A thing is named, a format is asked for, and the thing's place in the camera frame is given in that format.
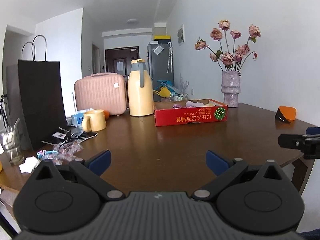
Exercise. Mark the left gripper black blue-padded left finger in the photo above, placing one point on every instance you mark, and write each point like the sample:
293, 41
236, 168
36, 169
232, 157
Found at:
88, 172

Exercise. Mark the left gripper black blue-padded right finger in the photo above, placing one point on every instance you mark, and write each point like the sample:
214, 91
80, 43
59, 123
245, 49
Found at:
236, 179

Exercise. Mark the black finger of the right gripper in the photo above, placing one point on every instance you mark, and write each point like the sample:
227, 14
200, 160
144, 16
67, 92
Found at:
308, 143

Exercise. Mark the yellow white plush toy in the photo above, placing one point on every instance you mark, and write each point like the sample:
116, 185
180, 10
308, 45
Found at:
210, 104

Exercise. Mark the lilac fluffy headband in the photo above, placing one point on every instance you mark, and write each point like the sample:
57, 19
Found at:
190, 104

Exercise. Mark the clear plastic wrappers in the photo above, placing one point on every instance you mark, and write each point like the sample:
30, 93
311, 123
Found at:
64, 151

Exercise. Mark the orange black wedge object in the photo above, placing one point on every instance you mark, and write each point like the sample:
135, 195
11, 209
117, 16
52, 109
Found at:
286, 114

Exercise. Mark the yellow ceramic mug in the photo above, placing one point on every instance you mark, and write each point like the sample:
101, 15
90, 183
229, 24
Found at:
94, 121

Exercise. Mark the blue tissue pack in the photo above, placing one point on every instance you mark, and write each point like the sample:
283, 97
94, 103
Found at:
76, 119

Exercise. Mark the orange fruit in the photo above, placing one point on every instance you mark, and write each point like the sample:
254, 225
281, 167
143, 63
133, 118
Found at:
107, 115

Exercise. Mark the pink ribbed mini suitcase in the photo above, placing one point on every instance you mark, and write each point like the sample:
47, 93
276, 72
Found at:
104, 91

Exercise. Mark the clear glass cup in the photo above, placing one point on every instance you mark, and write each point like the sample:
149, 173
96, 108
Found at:
11, 144

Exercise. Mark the red cardboard tray box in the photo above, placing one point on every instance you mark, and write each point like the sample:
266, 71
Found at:
166, 116

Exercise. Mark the black paper bag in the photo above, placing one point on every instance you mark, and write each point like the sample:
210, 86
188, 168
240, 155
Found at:
34, 98

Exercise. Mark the purple textured vase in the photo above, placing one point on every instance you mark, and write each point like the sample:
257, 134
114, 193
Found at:
230, 87

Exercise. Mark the yellow thermos jug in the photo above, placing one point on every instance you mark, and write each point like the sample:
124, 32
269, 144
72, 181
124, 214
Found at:
140, 91

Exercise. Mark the dried pink roses bouquet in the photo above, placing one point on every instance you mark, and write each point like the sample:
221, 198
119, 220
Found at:
229, 56

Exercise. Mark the dark brown door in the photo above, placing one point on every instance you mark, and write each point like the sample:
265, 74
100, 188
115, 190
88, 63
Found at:
118, 60

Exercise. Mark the grey refrigerator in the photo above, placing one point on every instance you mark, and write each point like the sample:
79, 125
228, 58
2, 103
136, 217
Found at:
160, 60

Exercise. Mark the yellow box on fridge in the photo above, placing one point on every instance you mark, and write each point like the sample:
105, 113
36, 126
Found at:
162, 37

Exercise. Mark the wire rack with bottles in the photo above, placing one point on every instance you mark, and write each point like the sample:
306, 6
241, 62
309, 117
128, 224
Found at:
179, 97

